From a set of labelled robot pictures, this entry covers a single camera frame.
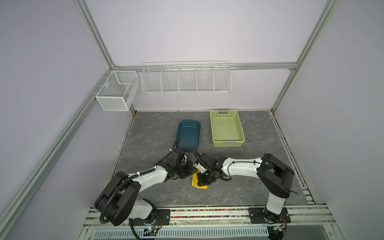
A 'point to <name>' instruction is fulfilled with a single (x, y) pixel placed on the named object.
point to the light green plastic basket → (227, 129)
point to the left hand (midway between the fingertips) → (198, 171)
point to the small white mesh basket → (118, 90)
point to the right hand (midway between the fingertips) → (197, 186)
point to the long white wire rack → (187, 77)
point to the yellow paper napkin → (194, 180)
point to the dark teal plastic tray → (188, 132)
